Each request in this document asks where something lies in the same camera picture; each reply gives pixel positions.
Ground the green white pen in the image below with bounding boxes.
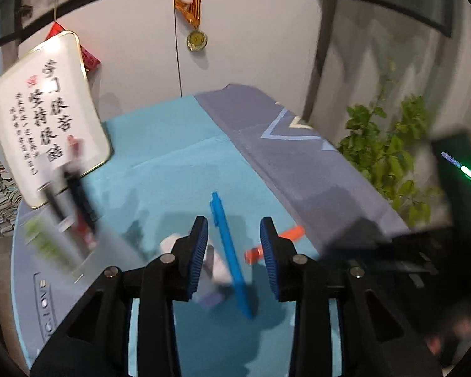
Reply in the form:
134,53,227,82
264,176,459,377
24,219,74,271

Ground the person's right hand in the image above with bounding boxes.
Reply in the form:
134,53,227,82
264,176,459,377
425,309,471,369

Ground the black pen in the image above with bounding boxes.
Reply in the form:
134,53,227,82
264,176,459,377
62,168,98,234

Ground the translucent plastic pen cup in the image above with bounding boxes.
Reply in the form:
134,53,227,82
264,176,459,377
21,156,143,279

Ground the dark metal pen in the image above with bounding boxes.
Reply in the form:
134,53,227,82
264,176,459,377
41,181,67,223

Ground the green potted plant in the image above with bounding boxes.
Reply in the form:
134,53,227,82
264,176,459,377
337,62,444,228

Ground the gold medal with ribbon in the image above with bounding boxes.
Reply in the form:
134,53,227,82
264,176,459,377
173,0,208,52

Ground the framed calligraphy sign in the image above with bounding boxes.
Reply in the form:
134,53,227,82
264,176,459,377
0,31,111,209

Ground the red hanging ornament bag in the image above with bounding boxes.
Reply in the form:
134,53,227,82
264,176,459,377
45,21,103,73

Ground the orange utility knife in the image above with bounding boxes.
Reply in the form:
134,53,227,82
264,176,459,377
244,226,305,265

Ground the blue pen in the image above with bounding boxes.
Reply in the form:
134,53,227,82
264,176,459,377
210,192,254,319

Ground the red capped pen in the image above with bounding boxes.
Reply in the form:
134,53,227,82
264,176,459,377
63,135,97,252

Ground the white purple correction tape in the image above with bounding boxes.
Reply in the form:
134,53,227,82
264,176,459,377
158,232,236,311

